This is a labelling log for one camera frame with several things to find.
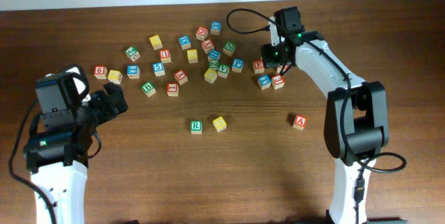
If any green R wooden block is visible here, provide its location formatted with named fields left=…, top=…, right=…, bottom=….
left=191, top=120, right=202, bottom=134

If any yellow S wooden block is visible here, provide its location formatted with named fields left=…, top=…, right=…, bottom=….
left=213, top=116, right=227, bottom=132

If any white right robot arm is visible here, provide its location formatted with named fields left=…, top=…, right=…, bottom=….
left=261, top=7, right=389, bottom=223

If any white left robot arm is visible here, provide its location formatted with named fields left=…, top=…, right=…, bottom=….
left=23, top=64, right=128, bottom=223

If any yellow W wooden block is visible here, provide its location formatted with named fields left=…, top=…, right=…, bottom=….
left=107, top=70, right=123, bottom=85

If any red 6 wooden block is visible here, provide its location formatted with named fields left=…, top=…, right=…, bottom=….
left=93, top=65, right=108, bottom=79

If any blue I wooden block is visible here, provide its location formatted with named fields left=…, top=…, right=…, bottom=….
left=127, top=65, right=140, bottom=79

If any red M wooden block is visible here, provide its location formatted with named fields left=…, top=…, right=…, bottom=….
left=277, top=65, right=288, bottom=73

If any green B wooden block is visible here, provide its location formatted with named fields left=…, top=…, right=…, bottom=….
left=141, top=81, right=156, bottom=97

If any red E wooden block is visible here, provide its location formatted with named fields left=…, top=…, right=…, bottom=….
left=252, top=60, right=265, bottom=74

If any green J wooden block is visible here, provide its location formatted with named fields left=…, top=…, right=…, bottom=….
left=124, top=46, right=140, bottom=62

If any red 3 wooden block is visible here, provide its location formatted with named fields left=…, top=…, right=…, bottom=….
left=271, top=75, right=285, bottom=89

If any green N wooden block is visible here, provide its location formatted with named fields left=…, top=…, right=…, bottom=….
left=223, top=41, right=236, bottom=56

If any blue E wooden block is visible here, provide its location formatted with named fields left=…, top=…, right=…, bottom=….
left=257, top=75, right=271, bottom=90

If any blue P wooden block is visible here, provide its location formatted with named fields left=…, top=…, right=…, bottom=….
left=232, top=58, right=244, bottom=73

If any blue 5 wooden block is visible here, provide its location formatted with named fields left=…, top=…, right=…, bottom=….
left=152, top=63, right=165, bottom=77

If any red I wooden block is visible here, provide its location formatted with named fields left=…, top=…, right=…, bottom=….
left=167, top=83, right=179, bottom=97

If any blue X wooden block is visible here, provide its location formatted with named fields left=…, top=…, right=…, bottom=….
left=211, top=21, right=222, bottom=35

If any red U wooden block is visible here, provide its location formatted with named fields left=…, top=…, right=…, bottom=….
left=159, top=49, right=171, bottom=63

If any green V wooden block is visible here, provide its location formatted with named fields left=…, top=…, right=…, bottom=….
left=218, top=64, right=230, bottom=78

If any blue H wooden block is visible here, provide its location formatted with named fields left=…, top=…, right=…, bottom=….
left=208, top=50, right=220, bottom=61

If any yellow top wooden block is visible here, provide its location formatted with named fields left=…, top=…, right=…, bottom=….
left=149, top=35, right=163, bottom=50

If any red K wooden block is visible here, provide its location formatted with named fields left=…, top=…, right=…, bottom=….
left=174, top=70, right=188, bottom=86

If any green Z wooden block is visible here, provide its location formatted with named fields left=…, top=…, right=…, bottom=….
left=209, top=60, right=219, bottom=70

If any red Q wooden block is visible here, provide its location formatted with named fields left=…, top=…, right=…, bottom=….
left=195, top=26, right=209, bottom=41

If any yellow C wooden block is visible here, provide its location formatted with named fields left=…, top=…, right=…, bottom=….
left=204, top=68, right=218, bottom=83

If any yellow middle wooden block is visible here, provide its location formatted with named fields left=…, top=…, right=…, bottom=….
left=186, top=49, right=198, bottom=63

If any red A wooden block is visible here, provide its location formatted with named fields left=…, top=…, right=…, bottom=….
left=292, top=115, right=307, bottom=130

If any blue D wooden block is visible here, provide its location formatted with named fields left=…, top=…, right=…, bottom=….
left=179, top=35, right=191, bottom=50

